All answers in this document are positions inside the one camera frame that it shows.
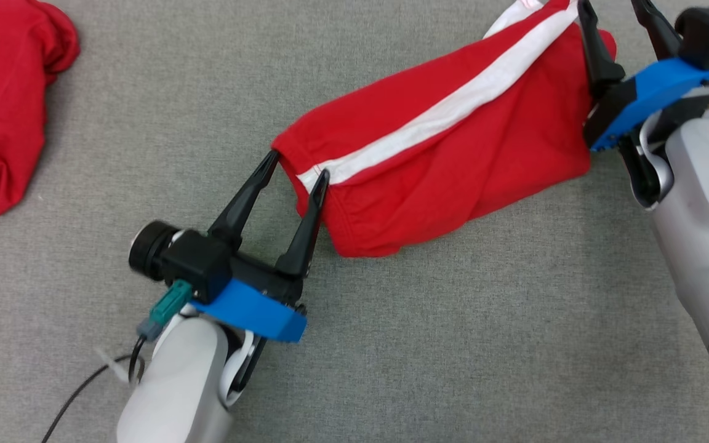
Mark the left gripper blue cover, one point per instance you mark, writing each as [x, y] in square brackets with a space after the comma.
[250, 307]

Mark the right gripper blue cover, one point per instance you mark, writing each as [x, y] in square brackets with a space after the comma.
[644, 92]

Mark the red shorts with white stripe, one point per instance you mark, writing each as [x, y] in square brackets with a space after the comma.
[453, 154]

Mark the red basketball jersey white sleeves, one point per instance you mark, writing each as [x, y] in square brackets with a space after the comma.
[10, 92]

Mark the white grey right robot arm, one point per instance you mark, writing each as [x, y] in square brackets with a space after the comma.
[705, 215]

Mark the black left wrist cylinder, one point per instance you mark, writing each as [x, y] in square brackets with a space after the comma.
[148, 249]

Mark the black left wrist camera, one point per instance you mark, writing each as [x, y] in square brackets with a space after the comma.
[197, 264]

